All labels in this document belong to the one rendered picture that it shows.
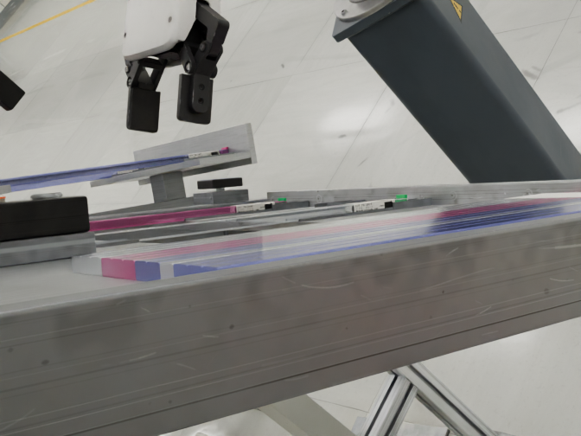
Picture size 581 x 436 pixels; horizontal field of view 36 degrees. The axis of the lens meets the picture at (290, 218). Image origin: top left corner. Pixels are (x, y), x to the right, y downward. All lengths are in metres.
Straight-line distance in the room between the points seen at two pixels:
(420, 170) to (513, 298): 1.88
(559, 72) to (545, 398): 0.95
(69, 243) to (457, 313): 0.32
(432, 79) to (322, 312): 1.20
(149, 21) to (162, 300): 0.47
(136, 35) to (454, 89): 0.88
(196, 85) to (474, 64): 0.88
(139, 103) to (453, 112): 0.89
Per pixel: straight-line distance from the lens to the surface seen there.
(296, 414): 1.64
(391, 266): 0.45
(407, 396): 1.48
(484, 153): 1.71
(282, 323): 0.41
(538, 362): 1.79
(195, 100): 0.76
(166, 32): 0.78
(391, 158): 2.52
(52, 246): 0.68
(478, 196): 0.96
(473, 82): 1.60
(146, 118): 0.85
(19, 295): 0.49
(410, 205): 0.98
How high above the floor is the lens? 1.30
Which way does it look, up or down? 29 degrees down
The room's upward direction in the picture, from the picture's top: 46 degrees counter-clockwise
